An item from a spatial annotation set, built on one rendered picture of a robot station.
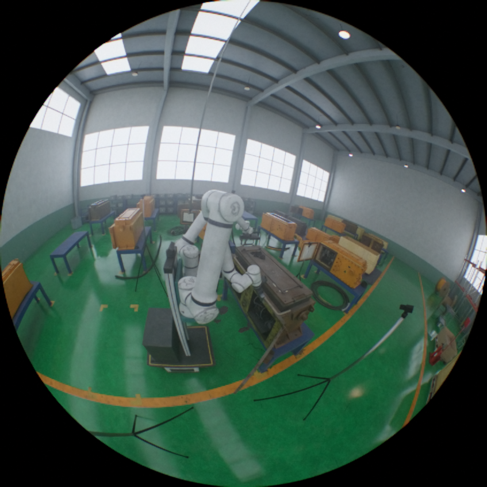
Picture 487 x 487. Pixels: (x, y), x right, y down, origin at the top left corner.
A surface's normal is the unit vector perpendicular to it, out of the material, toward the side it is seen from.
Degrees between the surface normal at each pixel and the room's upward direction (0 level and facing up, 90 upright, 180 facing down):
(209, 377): 0
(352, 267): 90
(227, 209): 87
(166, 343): 0
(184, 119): 90
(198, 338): 0
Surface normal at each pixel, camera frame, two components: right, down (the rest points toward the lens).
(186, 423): 0.15, -0.91
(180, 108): 0.44, 0.42
